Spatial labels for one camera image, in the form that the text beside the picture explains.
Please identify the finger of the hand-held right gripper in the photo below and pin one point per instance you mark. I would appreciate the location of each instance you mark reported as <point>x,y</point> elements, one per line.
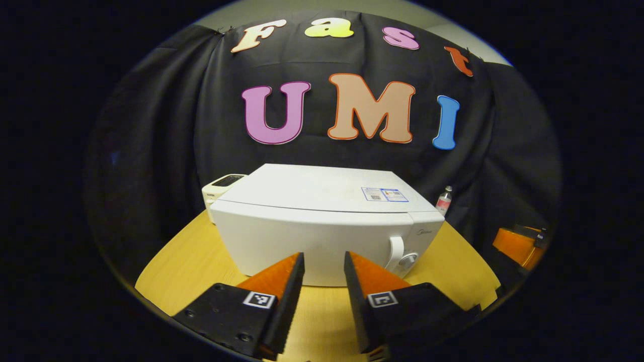
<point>515,246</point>

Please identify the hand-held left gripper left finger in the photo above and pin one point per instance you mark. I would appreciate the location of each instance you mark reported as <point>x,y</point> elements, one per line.
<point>287,311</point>

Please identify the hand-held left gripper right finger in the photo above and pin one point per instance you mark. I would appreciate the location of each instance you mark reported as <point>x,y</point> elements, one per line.
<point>356,311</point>

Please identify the white microwave oven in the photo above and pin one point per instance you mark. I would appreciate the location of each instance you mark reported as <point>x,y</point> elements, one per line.
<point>302,236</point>

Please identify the small pink label bottle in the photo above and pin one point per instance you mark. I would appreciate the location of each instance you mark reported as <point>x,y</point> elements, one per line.
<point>444,202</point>

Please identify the white toaster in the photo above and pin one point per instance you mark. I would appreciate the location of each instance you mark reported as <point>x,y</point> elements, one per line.
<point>216,188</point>

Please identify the black backdrop cloth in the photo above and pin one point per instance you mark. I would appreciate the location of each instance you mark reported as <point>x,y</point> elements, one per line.
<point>176,125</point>

